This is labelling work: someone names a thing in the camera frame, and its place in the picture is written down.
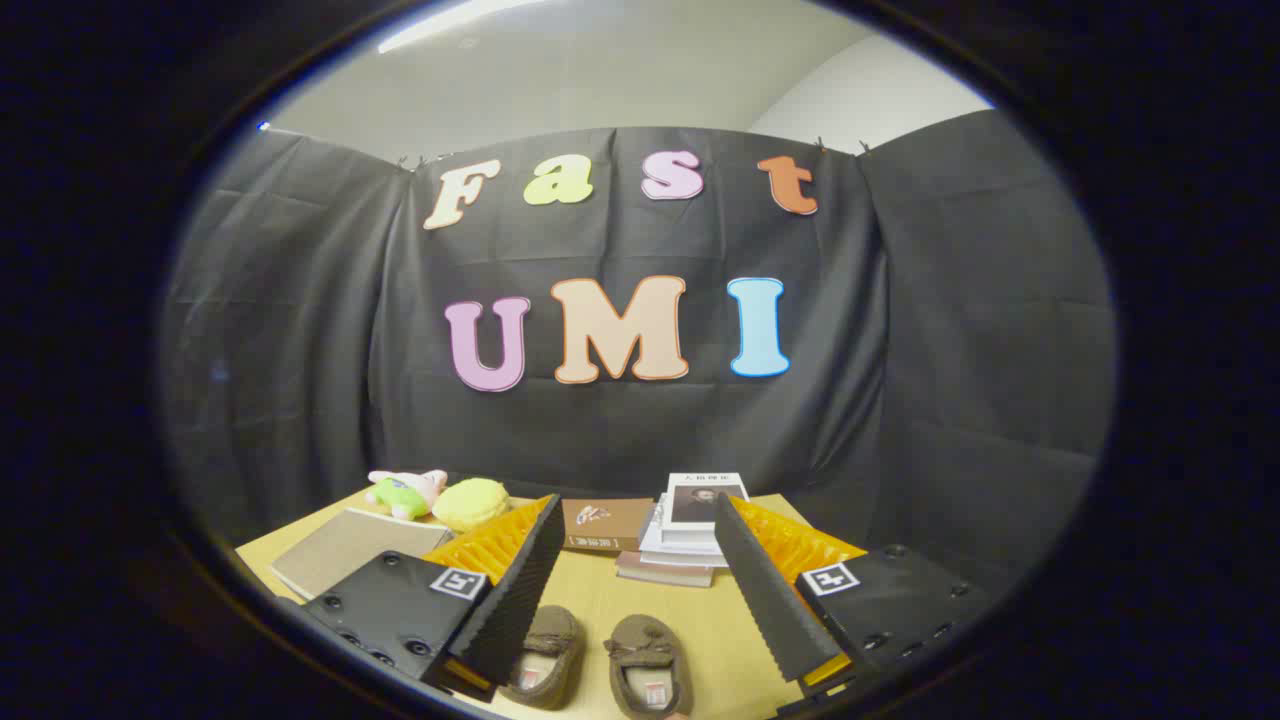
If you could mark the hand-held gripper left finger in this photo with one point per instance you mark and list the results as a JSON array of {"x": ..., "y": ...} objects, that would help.
[{"x": 520, "y": 590}]

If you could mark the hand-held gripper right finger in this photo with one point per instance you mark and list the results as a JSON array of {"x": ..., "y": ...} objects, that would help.
[{"x": 765, "y": 600}]

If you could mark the brown fluffy shoe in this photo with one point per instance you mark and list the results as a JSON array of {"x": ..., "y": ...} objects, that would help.
[
  {"x": 550, "y": 640},
  {"x": 640, "y": 640}
]

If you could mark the grey fabric storage box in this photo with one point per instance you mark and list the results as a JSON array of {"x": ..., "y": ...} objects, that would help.
[{"x": 340, "y": 555}]

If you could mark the yellow round plush toy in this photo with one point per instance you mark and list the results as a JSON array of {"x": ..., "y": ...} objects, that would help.
[{"x": 470, "y": 503}]

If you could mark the pinkish brown book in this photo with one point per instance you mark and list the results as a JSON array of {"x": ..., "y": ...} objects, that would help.
[{"x": 660, "y": 577}]

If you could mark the white paperback book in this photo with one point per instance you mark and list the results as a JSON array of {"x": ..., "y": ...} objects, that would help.
[{"x": 660, "y": 552}]

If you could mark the pink and green plush toy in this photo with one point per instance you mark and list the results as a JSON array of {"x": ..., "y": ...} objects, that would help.
[{"x": 405, "y": 493}]

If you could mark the black backdrop cloth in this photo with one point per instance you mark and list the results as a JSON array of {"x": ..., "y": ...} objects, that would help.
[{"x": 300, "y": 350}]

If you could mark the ceiling light panel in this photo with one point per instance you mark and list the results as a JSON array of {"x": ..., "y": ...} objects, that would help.
[{"x": 440, "y": 25}]

